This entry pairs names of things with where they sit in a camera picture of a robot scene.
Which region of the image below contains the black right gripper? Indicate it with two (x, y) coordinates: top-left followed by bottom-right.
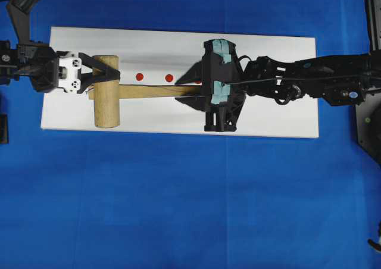
(175, 56), (245, 132)

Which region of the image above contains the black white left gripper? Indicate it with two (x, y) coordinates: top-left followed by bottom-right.
(15, 44), (120, 94)

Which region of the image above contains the wooden mallet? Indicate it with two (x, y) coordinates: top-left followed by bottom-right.
(89, 55), (202, 129)

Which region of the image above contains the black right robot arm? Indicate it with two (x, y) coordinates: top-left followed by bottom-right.
(176, 39), (380, 132)

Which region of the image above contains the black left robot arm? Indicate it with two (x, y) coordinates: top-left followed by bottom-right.
(1, 40), (120, 94)

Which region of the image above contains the white rectangular board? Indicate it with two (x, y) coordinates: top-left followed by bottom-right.
(50, 27), (319, 138)

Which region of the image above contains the black clamp at table edge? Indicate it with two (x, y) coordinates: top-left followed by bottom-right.
(367, 223), (381, 253)

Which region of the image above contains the right wrist camera with teal tape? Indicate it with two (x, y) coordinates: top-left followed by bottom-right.
(202, 39), (239, 105)

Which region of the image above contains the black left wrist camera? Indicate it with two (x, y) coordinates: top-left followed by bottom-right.
(6, 0), (40, 45)

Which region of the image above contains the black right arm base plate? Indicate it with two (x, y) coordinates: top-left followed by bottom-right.
(355, 94), (380, 165)

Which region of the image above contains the black aluminium frame rail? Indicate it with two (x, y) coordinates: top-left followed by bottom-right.
(364, 0), (380, 51)

